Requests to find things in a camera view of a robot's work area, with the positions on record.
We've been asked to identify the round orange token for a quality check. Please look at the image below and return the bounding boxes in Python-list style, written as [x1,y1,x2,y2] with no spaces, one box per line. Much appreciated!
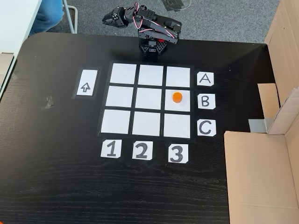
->
[172,91,183,104]

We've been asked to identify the white grid with black tape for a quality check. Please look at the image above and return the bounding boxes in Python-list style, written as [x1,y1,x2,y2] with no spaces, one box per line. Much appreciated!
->
[97,61,195,140]

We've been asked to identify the person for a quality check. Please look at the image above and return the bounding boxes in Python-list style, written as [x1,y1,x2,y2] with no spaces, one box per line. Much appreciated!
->
[29,0,65,35]

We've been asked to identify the white arrow paper sheet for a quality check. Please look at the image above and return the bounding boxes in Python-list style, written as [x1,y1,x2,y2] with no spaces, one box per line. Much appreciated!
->
[76,69,99,97]

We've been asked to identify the white desk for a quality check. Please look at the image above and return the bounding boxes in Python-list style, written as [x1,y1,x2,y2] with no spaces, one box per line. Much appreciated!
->
[0,0,43,103]

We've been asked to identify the clear tape scrap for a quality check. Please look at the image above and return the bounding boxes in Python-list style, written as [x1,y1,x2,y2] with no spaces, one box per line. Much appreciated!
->
[41,96,55,111]

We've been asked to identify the paper sheet letter A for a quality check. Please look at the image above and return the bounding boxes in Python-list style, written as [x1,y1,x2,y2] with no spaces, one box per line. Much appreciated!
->
[197,71,214,87]

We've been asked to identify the paper sheet letter B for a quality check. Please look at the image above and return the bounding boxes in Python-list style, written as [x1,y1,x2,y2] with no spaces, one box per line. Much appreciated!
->
[198,93,216,110]

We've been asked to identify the paper sheet number 1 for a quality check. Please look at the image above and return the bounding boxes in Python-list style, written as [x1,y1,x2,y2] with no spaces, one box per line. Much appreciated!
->
[100,139,121,158]

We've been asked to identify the paper sheet number 2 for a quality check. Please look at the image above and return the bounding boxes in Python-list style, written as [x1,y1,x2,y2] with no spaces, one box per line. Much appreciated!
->
[132,140,154,160]

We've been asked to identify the paper sheet letter C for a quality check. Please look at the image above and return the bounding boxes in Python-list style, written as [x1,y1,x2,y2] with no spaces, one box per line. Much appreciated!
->
[197,119,217,136]

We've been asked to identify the paper sheet number 3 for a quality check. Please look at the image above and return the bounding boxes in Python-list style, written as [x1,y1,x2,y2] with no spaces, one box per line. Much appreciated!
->
[168,144,189,163]

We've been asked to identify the short grey tape piece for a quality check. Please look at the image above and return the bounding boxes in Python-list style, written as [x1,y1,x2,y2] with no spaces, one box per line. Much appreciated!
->
[248,118,266,133]

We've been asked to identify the brown cardboard screen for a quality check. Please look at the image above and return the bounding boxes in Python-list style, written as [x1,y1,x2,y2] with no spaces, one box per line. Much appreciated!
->
[223,0,299,224]

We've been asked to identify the white metal frame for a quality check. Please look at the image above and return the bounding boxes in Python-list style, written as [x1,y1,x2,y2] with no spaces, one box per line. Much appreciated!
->
[50,0,78,34]

